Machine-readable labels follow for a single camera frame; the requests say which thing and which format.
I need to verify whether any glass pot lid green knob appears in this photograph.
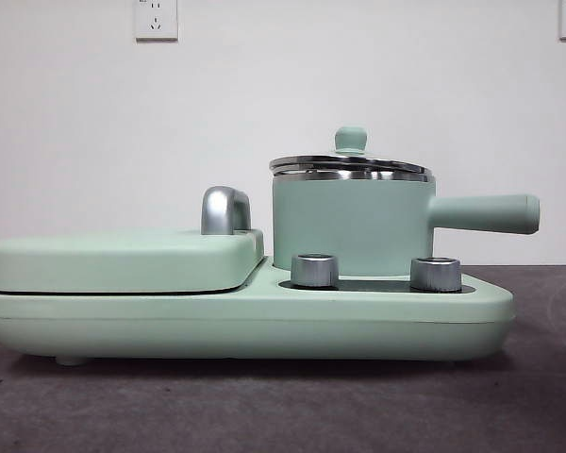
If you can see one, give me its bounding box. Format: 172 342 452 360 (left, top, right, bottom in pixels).
268 125 436 183

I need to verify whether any silver control knob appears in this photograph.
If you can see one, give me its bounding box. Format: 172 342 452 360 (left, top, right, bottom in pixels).
408 256 463 292
290 253 340 288

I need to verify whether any green griddle lid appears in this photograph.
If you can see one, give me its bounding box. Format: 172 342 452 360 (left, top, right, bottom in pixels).
0 227 265 293

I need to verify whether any green pot with handle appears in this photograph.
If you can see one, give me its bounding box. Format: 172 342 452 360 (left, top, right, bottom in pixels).
270 170 541 277

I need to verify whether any silver griddle lid handle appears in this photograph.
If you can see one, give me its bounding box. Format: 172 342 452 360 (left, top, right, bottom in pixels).
200 185 252 236

